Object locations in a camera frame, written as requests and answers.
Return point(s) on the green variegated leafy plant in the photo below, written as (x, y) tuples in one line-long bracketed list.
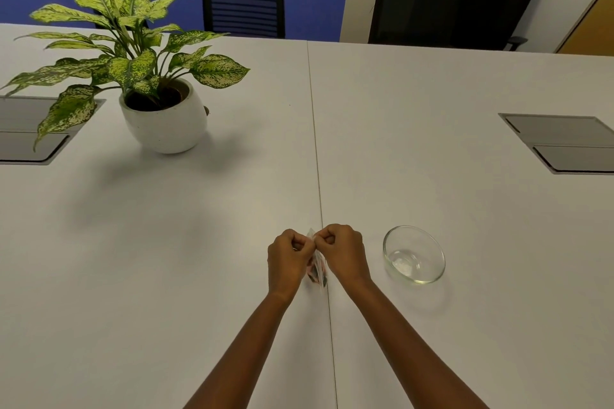
[(120, 54)]

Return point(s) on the white round plant pot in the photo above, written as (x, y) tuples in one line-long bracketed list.
[(165, 121)]

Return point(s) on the person's left forearm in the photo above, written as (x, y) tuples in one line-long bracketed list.
[(244, 351)]

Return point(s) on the person's right thumb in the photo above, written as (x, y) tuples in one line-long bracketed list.
[(320, 237)]

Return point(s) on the person's right forearm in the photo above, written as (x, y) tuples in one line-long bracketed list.
[(412, 351)]

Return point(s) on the person's left hand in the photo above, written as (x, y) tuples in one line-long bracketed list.
[(284, 266)]

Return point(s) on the person's left thumb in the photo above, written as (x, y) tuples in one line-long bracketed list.
[(307, 250)]

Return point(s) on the person's right hand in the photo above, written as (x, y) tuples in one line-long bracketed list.
[(346, 255)]

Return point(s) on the clear glass bowl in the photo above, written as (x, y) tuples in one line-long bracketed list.
[(413, 255)]

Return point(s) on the small clear snack packet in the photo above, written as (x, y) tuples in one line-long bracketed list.
[(318, 272)]

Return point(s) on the wooden door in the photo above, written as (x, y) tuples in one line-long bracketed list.
[(592, 25)]

